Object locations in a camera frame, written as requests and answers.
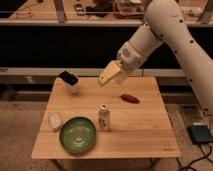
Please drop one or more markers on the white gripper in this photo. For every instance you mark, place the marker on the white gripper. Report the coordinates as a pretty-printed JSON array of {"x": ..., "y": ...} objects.
[{"x": 128, "y": 58}]

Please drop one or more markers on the red chili pepper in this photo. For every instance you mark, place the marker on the red chili pepper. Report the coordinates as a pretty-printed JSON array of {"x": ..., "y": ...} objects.
[{"x": 129, "y": 98}]

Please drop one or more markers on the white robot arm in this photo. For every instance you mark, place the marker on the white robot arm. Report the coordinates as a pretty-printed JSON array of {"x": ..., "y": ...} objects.
[{"x": 164, "y": 23}]

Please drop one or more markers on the white ceramic bottle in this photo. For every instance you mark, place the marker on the white ceramic bottle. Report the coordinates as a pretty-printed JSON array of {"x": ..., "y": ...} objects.
[{"x": 104, "y": 118}]

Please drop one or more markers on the green ceramic bowl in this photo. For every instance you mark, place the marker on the green ceramic bowl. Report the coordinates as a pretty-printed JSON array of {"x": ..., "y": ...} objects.
[{"x": 78, "y": 135}]

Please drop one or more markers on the white cup with black block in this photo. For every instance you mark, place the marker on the white cup with black block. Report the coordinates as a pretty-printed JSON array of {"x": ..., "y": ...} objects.
[{"x": 70, "y": 80}]

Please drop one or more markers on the wooden table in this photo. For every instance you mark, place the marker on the wooden table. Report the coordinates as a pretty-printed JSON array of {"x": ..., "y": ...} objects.
[{"x": 130, "y": 119}]

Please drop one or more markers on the brown tray on shelf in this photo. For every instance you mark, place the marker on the brown tray on shelf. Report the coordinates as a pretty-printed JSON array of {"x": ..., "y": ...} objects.
[{"x": 128, "y": 8}]

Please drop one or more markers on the black device on shelf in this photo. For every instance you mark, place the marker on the black device on shelf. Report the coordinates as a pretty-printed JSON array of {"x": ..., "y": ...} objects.
[{"x": 79, "y": 9}]

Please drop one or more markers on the white folded cloth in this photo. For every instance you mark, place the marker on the white folded cloth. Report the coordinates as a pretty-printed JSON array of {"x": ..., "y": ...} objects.
[{"x": 55, "y": 121}]

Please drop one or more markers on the black foot pedal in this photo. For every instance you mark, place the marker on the black foot pedal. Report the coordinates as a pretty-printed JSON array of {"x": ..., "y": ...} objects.
[{"x": 200, "y": 134}]

